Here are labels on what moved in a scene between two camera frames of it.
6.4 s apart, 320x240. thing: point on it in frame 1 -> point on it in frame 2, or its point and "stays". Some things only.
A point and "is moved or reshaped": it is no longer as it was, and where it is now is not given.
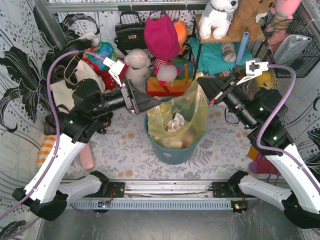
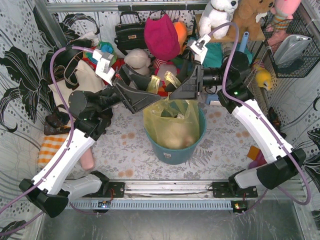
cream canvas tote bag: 63,93 stays
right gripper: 221,90 -> 199,78
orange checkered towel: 47,144 stays
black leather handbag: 130,36 stays
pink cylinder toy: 86,157 stays
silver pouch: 290,48 stays
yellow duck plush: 264,80 stays
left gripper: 129,96 -> 119,83
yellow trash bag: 179,123 is moved or reshaped
